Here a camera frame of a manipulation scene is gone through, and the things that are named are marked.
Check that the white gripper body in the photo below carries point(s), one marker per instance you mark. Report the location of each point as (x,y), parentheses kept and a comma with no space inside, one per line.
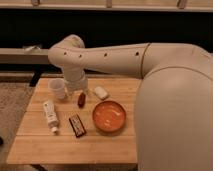
(80,84)

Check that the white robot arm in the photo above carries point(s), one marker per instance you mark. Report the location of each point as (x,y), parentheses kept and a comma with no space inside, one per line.
(174,102)

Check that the translucent plastic cup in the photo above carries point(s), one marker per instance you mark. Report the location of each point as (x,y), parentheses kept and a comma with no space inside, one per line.
(57,87)

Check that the white tube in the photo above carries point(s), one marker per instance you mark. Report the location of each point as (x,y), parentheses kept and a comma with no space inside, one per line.
(51,116)

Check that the dark chocolate bar wrapper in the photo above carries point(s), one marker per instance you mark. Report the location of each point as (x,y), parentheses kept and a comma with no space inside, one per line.
(77,126)

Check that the orange bowl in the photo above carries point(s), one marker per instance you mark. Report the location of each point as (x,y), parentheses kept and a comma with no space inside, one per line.
(109,116)

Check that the wooden table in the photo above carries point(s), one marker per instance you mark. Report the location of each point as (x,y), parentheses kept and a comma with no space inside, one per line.
(35,144)

